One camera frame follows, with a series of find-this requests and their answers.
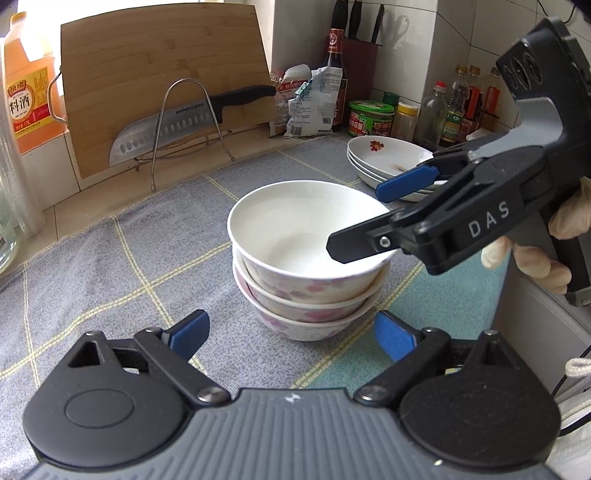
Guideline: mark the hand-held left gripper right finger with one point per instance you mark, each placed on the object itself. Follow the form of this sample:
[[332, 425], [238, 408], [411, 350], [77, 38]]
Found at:
[[392, 337]]

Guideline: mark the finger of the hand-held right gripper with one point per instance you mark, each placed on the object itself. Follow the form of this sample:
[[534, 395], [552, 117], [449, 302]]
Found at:
[[404, 183], [360, 240]]

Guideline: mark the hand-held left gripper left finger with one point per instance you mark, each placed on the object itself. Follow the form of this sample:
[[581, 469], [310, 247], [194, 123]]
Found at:
[[189, 334]]

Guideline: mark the white bowl with pink flowers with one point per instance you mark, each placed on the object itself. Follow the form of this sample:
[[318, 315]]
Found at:
[[323, 310], [295, 230], [314, 330]]

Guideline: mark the person's right hand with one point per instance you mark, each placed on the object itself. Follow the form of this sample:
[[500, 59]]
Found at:
[[535, 265]]

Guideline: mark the spice jar with yellow lid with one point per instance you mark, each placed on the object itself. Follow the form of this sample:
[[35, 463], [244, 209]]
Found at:
[[406, 122]]

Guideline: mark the orange sauce bottle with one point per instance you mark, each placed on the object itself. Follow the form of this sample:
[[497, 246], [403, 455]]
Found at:
[[491, 99]]

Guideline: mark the sauce jar with green lid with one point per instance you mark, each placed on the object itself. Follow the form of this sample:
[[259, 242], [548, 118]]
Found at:
[[371, 122]]

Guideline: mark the clear glass bottle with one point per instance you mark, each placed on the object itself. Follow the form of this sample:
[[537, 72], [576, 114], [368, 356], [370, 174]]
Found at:
[[431, 120]]

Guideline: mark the bottle with green label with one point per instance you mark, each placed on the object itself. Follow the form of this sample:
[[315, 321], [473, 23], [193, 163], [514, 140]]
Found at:
[[455, 120]]

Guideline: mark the dark red sauce bottle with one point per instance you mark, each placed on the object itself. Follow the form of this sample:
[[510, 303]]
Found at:
[[473, 101]]

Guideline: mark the bottle with green cap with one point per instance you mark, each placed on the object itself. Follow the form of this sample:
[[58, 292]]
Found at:
[[390, 98]]

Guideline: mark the grey and teal checked towel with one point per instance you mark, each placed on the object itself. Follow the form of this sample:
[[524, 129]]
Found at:
[[115, 277]]

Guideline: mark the white bag with blue print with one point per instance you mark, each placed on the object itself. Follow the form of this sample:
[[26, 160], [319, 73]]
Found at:
[[314, 115]]

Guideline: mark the dark red knife block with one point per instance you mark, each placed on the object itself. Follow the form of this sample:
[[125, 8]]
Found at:
[[362, 69]]

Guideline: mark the white bag with orange print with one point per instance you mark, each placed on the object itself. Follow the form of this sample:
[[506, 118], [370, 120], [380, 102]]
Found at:
[[279, 115]]

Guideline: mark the dark soy sauce bottle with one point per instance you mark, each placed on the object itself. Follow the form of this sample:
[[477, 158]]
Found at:
[[336, 50]]

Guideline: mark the tall stack of plastic cups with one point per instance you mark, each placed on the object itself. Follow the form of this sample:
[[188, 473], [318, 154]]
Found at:
[[21, 194]]

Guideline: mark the bamboo cutting board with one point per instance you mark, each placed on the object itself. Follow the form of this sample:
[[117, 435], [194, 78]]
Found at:
[[161, 55]]

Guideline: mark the orange cooking wine jug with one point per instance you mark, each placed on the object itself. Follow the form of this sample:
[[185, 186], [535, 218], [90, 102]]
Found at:
[[27, 92]]

